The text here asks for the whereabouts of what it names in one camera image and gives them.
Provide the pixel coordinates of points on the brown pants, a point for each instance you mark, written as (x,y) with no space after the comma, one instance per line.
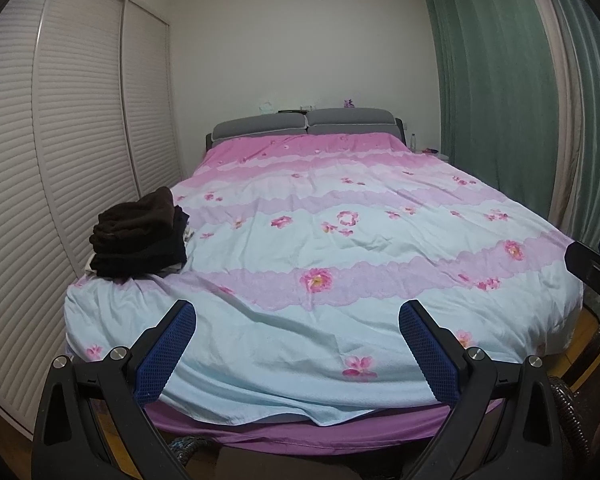
(135,217)

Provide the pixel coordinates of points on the white louvered wardrobe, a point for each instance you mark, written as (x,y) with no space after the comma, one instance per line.
(80,135)

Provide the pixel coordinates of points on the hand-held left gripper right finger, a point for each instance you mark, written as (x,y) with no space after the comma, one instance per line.
(430,355)

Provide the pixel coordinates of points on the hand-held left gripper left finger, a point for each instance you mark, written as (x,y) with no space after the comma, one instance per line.
(165,355)

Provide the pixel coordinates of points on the purple bed sheet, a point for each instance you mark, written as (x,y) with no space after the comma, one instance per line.
(330,435)

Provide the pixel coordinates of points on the black folded clothes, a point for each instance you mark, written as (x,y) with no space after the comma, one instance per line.
(145,260)

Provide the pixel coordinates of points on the flat black item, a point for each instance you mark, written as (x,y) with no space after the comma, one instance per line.
(290,110)

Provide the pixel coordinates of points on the white nightstand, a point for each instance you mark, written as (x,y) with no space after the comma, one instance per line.
(440,155)

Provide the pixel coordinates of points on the clear plastic bottle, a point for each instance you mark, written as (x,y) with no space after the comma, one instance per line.
(413,141)

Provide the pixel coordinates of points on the grey headboard cushion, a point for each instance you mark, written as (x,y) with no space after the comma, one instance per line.
(257,127)
(350,120)

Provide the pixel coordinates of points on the pink floral blanket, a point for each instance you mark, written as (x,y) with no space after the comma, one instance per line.
(330,260)

